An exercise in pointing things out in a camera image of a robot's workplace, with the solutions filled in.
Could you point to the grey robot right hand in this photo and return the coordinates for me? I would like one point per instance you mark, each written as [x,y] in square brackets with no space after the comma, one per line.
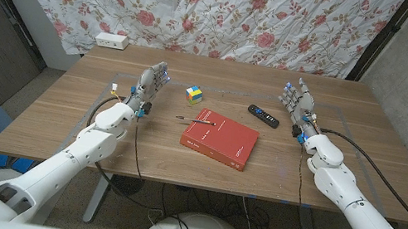
[303,106]

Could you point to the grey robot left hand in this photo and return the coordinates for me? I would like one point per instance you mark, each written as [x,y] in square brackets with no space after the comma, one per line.
[146,85]

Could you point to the black mechanical pencil yellow label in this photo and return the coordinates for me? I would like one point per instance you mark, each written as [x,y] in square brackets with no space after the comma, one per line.
[194,120]

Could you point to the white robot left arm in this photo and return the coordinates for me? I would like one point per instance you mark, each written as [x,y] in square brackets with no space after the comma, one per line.
[50,172]

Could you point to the black TV remote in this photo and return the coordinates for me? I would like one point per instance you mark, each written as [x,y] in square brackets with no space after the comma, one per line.
[263,116]

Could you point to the small colourful Rubik's cube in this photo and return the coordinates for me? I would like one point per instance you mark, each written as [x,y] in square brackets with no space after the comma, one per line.
[193,95]

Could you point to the white power strip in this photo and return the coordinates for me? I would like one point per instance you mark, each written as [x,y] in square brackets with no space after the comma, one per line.
[111,41]

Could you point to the red hardcover book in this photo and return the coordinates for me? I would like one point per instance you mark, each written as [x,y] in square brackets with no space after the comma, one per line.
[221,138]

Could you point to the floral rose backdrop cloth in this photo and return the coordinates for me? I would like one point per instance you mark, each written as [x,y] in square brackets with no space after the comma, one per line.
[206,5]

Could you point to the black round floor fan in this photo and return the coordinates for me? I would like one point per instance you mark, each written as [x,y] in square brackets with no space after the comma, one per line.
[126,186]

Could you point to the black backdrop stand pole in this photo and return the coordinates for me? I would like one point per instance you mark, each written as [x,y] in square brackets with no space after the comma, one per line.
[382,36]

